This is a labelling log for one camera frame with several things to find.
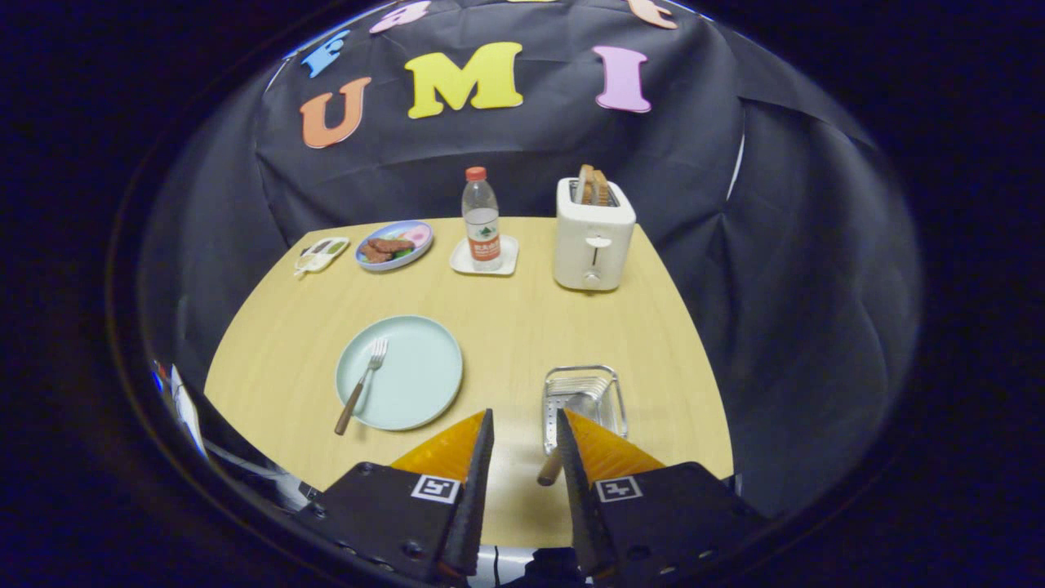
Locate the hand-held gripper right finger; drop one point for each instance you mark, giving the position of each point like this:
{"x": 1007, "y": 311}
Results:
{"x": 575, "y": 498}

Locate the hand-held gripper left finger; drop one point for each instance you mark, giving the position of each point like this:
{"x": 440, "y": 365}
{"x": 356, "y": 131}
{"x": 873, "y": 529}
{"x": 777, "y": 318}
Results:
{"x": 478, "y": 490}

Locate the light green plate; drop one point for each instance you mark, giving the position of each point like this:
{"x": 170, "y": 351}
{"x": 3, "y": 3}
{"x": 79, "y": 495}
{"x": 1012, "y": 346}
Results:
{"x": 416, "y": 376}

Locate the white square coaster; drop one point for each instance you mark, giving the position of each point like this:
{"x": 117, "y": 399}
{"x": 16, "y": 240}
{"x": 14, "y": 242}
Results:
{"x": 510, "y": 257}

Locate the green vegetable piece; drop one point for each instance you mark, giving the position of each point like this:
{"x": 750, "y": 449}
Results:
{"x": 402, "y": 254}

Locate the clear water bottle red cap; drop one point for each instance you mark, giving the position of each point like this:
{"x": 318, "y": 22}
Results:
{"x": 482, "y": 237}

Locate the brown meat pieces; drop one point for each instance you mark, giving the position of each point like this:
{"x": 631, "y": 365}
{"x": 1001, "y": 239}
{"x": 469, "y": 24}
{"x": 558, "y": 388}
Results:
{"x": 384, "y": 247}

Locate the pink food slice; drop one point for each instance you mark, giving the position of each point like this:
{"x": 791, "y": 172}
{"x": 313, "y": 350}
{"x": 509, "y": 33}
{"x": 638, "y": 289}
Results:
{"x": 417, "y": 237}

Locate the white toaster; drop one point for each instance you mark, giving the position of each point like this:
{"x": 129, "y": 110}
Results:
{"x": 592, "y": 237}

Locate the blue rimmed plate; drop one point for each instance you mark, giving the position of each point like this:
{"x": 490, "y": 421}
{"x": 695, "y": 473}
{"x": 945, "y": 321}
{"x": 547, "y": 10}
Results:
{"x": 392, "y": 227}

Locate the white divided sauce dish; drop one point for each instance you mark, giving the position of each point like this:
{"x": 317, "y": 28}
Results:
{"x": 322, "y": 255}

